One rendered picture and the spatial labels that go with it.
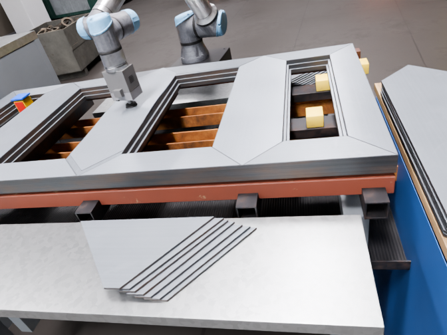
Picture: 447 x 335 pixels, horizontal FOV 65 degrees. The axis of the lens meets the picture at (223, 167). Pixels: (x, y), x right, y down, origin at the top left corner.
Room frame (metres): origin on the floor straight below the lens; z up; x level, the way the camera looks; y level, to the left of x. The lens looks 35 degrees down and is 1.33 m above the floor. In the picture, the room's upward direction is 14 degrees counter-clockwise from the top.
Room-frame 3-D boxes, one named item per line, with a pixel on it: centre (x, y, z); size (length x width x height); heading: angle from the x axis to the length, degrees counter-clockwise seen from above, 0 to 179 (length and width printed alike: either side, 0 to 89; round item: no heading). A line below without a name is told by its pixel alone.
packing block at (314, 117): (0.92, -0.31, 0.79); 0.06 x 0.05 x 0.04; 163
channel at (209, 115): (1.36, 0.21, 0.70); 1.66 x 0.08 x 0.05; 73
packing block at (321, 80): (1.15, -0.42, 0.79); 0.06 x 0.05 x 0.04; 163
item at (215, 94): (1.58, -0.07, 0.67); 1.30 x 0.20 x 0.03; 73
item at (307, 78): (1.45, -0.40, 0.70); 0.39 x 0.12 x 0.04; 73
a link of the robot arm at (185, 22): (1.86, 0.00, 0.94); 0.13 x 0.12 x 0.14; 59
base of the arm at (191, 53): (1.86, 0.01, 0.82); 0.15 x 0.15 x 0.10
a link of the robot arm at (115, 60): (1.18, 0.27, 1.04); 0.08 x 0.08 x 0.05
